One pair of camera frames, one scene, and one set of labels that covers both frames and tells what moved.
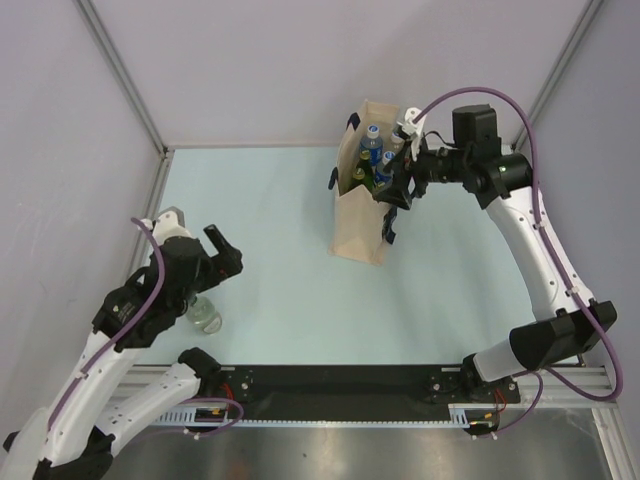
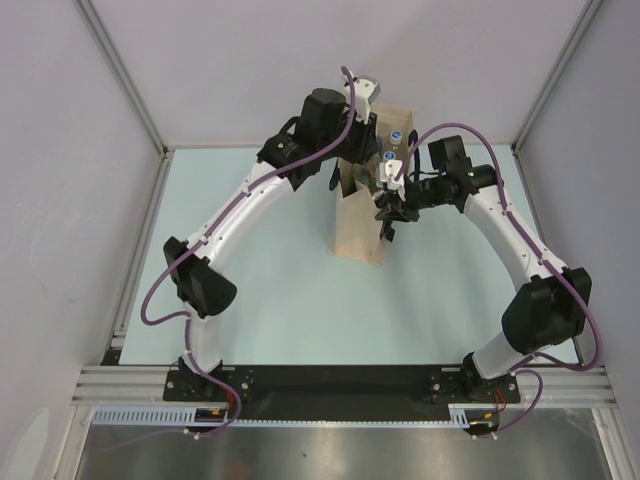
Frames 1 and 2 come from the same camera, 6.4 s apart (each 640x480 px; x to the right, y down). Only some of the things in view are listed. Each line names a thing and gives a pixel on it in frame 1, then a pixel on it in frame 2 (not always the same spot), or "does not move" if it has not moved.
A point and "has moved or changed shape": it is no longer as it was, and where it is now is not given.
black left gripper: x=224 y=264 -> x=368 y=144
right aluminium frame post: x=591 y=8 does not move
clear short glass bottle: x=201 y=312 has moved or changed shape
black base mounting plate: x=340 y=392 does not move
